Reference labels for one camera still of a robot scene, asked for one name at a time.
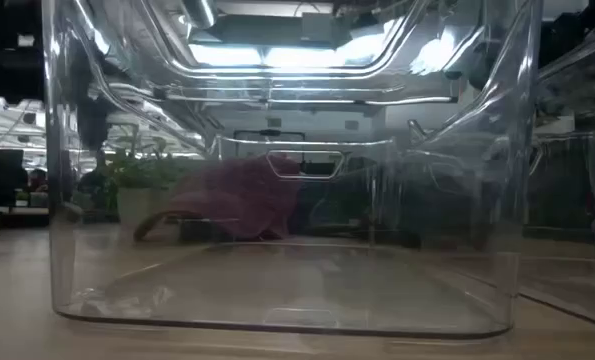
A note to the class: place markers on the maroon baseball cap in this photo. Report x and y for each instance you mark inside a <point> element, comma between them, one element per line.
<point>242,200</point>

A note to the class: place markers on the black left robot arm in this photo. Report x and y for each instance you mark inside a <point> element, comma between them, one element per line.
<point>93,125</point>

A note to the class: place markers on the person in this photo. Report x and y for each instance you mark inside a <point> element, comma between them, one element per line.
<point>37,180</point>

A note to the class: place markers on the small green potted plant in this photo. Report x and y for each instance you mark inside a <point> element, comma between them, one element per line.
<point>132,172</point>

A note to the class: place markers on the clear plastic bin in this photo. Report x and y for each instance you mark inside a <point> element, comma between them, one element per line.
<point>297,290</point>
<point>567,280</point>

